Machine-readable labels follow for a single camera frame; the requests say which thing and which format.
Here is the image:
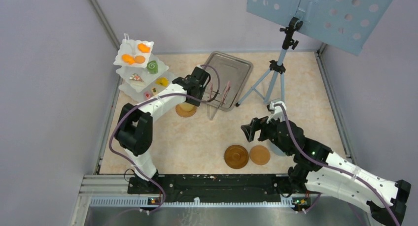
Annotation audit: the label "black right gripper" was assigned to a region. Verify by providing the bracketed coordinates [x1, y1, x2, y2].
[241, 111, 293, 156]

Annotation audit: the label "woven rattan coaster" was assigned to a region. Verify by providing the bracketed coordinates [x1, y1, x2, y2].
[175, 103, 197, 118]

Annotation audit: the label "yellow cake wedge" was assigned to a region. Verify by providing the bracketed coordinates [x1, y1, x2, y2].
[155, 77, 170, 87]

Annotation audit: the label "pink cat-paw tongs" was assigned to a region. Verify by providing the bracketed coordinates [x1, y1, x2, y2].
[207, 80, 231, 121]

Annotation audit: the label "dark wooden round coaster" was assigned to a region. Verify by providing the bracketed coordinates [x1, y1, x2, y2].
[224, 145, 249, 169]

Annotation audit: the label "yellow square cake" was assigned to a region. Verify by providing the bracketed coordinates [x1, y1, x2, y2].
[151, 88, 158, 96]

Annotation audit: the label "green swirl roll cake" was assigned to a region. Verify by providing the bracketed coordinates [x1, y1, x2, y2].
[146, 60, 159, 74]

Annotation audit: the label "pink cake slice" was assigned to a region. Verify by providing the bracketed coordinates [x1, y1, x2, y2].
[143, 91, 153, 100]

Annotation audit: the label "white strawberry cake slice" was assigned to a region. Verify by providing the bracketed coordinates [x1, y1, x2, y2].
[129, 73, 145, 86]

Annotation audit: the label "round brown cookie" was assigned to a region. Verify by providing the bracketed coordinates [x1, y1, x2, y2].
[134, 56, 146, 64]

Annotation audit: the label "orange fish pastry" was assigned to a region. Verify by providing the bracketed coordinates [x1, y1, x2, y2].
[121, 54, 136, 65]
[137, 43, 151, 53]

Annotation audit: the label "light blue mug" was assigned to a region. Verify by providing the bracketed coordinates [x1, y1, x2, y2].
[268, 142, 287, 157]

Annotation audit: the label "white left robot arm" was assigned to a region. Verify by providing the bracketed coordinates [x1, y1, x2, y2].
[112, 66, 211, 193]

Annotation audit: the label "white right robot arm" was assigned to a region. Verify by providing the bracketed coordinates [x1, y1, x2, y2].
[241, 117, 411, 226]

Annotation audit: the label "light wooden round coaster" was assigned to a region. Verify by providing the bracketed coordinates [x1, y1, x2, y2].
[249, 145, 271, 165]

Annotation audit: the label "metal serving tray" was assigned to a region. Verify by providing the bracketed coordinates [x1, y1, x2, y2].
[202, 51, 253, 112]

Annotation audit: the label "light blue tripod stand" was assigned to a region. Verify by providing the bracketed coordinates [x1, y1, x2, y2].
[235, 17, 303, 107]

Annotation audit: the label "white three-tier dessert stand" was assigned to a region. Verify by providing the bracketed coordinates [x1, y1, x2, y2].
[113, 33, 174, 102]

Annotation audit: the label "light blue perforated board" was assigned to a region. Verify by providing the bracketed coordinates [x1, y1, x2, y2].
[246, 0, 393, 56]

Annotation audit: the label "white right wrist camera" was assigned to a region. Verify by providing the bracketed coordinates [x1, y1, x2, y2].
[267, 100, 287, 123]

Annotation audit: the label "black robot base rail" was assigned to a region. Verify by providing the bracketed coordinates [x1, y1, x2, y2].
[127, 174, 307, 203]

